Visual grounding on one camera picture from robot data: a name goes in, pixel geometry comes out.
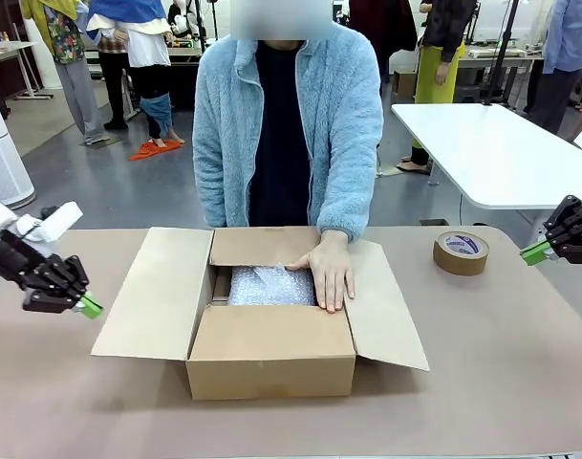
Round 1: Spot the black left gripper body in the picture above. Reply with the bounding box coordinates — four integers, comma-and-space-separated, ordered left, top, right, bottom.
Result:
0, 229, 51, 288

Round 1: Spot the brown cardboard box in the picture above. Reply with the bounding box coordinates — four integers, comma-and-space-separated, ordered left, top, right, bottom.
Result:
90, 226, 431, 402

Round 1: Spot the person's left forearm blue sleeve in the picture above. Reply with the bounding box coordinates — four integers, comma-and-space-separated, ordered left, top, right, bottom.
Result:
315, 157, 385, 245

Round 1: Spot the person's right forearm blue sleeve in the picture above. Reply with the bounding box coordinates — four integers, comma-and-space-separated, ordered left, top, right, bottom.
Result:
193, 157, 251, 230

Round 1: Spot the bubble wrap bundle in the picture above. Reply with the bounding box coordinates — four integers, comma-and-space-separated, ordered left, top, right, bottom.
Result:
226, 261, 319, 307

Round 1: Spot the person's left hand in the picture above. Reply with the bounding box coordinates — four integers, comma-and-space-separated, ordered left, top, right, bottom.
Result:
286, 229, 357, 315

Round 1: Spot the white cylindrical air purifier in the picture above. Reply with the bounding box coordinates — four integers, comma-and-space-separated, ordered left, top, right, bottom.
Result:
0, 79, 36, 210

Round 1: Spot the white table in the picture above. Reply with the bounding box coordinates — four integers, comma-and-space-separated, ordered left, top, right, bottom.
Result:
390, 102, 582, 210

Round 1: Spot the brown packing tape roll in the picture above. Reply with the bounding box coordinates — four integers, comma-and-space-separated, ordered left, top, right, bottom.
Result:
432, 230, 490, 277

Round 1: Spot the orange cloth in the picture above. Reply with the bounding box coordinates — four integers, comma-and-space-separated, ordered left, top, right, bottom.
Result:
128, 139, 183, 163

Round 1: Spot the mannequin in floral shirt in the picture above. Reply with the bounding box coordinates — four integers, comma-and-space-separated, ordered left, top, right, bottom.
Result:
21, 0, 111, 146

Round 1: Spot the grey cluttered workbench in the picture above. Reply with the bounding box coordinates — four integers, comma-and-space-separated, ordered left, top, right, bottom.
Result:
455, 40, 545, 104

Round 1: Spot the person in blue shirt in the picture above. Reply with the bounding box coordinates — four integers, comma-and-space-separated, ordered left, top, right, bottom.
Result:
524, 0, 582, 138

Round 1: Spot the black tripod stand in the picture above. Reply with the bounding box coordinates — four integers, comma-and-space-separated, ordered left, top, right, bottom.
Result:
479, 0, 521, 107

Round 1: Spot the mannequin in yellow apron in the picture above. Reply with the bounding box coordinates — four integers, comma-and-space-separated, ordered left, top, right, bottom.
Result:
396, 0, 478, 176

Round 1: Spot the person in blue fleece jacket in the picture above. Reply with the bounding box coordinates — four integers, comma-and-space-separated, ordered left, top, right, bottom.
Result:
192, 0, 385, 245

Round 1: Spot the small cardboard box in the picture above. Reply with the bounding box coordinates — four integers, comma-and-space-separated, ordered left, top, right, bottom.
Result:
392, 70, 419, 102

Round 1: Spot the white desk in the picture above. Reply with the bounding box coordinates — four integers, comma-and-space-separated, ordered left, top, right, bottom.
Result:
0, 40, 55, 101

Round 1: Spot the black workbench with green items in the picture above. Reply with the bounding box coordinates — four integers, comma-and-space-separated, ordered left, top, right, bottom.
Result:
165, 40, 210, 111

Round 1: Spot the mannequin in blue white clothes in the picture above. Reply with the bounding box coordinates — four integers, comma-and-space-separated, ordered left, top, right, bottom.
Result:
86, 0, 186, 150

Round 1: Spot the mannequin in dark red clothes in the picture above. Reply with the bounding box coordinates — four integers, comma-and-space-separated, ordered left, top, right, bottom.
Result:
347, 0, 419, 178

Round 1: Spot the white humanoid robot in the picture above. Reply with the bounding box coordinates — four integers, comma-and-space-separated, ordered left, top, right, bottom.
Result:
168, 0, 201, 37

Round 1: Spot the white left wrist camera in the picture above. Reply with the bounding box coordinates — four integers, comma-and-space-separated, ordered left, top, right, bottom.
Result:
17, 201, 84, 243

